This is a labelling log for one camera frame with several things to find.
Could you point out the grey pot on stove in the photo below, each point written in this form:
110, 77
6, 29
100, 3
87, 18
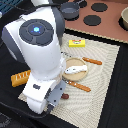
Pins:
70, 10

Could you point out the beige woven placemat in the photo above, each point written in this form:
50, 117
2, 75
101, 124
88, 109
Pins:
83, 109

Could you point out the orange toy bread loaf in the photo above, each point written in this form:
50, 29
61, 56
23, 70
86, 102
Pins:
20, 78

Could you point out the white toy fish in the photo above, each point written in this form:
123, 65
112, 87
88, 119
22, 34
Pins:
75, 69

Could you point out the beige bowl on stove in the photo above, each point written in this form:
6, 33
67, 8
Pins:
124, 15

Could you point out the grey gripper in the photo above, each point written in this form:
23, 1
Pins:
55, 96

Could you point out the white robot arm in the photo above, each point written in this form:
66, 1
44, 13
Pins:
35, 39

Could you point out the round wooden plate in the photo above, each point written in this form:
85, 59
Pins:
76, 76

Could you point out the brown toy sausage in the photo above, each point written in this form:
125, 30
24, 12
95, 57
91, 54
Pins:
65, 96

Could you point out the yellow toy butter block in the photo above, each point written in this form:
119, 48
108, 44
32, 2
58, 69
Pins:
76, 43

